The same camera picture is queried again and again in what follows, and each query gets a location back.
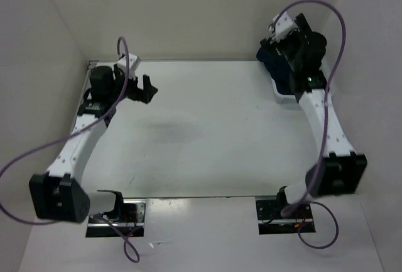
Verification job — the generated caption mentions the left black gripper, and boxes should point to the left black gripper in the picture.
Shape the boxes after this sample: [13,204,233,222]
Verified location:
[109,63,157,104]

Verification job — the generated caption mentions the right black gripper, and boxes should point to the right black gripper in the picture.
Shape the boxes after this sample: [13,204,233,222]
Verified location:
[261,13,310,70]

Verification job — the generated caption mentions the navy blue shorts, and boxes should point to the navy blue shorts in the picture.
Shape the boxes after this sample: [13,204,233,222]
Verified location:
[256,39,294,95]

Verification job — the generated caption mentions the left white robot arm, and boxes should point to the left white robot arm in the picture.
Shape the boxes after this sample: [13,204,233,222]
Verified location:
[29,65,158,223]

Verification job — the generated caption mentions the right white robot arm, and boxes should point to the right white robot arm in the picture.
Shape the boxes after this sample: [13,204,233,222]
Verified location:
[258,14,367,217]

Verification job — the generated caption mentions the white plastic basket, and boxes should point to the white plastic basket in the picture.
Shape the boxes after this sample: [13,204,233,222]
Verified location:
[269,64,335,105]

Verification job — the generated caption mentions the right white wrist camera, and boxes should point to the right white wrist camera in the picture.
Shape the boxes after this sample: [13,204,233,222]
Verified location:
[268,11,298,42]

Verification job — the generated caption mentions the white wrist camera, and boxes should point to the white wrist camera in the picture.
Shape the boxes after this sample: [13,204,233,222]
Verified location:
[116,53,141,80]
[268,11,298,42]

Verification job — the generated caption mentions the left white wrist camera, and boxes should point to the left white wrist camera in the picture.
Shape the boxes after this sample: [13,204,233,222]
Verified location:
[116,53,141,80]

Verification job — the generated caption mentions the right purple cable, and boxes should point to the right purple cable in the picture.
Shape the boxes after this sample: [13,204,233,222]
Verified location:
[272,0,347,249]

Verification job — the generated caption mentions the purple cable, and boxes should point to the purple cable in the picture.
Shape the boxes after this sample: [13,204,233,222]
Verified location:
[272,0,347,249]
[0,36,141,264]

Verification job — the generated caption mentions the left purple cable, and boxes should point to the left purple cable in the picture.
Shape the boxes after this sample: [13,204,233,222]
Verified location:
[0,36,141,264]

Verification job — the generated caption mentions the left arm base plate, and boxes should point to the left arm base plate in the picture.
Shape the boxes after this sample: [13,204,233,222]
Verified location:
[85,199,146,238]

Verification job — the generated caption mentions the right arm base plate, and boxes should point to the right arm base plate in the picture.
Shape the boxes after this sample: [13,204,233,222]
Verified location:
[255,196,316,235]

